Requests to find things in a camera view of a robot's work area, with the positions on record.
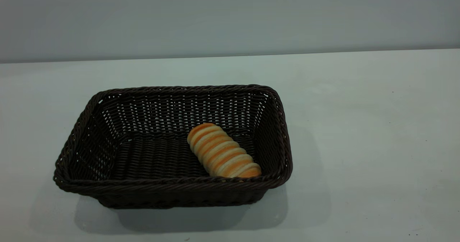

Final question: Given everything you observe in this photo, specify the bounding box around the striped orange bread roll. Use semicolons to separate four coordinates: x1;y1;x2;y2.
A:
187;122;262;179

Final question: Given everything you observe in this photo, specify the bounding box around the black woven wicker basket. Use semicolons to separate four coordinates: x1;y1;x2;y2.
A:
53;84;293;210

